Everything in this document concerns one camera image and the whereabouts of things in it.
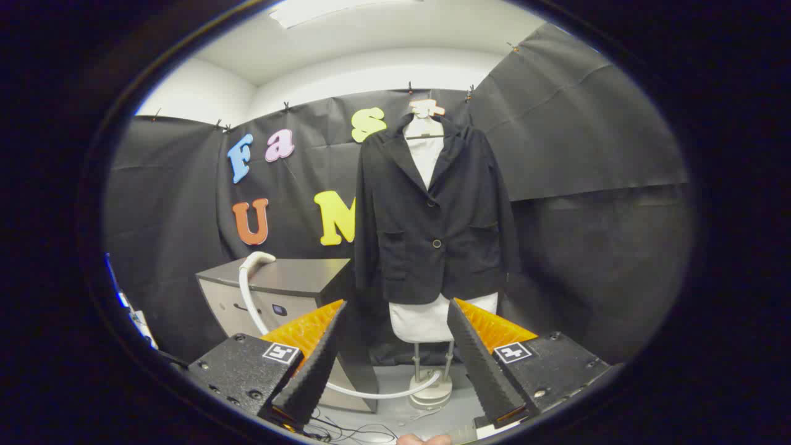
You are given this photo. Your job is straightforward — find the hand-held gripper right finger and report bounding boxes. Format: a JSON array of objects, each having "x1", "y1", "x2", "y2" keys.
[{"x1": 447, "y1": 298, "x2": 612, "y2": 428}]

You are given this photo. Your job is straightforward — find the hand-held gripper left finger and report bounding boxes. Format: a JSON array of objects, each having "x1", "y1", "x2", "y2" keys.
[{"x1": 187, "y1": 300, "x2": 348, "y2": 428}]

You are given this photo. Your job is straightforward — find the black jacket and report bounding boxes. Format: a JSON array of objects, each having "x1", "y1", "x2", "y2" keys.
[{"x1": 353, "y1": 113, "x2": 518, "y2": 305}]

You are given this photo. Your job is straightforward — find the white steamer stand base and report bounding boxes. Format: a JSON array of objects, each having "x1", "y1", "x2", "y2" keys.
[{"x1": 408, "y1": 342, "x2": 455, "y2": 410}]

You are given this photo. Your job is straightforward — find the grey cabinet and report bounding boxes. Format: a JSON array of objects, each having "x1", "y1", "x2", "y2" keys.
[{"x1": 197, "y1": 258, "x2": 379, "y2": 413}]

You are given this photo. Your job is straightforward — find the white desk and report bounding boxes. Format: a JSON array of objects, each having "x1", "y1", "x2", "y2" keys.
[{"x1": 125, "y1": 295, "x2": 159, "y2": 350}]

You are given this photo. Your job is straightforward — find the black backdrop cloth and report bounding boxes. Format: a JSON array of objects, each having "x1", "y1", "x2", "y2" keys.
[{"x1": 104, "y1": 23, "x2": 696, "y2": 365}]

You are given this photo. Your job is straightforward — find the white plastic hanger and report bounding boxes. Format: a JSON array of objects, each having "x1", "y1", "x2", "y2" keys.
[{"x1": 405, "y1": 99, "x2": 446, "y2": 140}]

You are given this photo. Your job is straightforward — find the row of small cloth clips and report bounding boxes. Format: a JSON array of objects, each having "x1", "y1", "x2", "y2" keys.
[{"x1": 151, "y1": 42, "x2": 520, "y2": 134}]

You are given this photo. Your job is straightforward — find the black floor cables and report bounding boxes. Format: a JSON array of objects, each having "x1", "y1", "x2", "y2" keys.
[{"x1": 306, "y1": 408, "x2": 397, "y2": 444}]

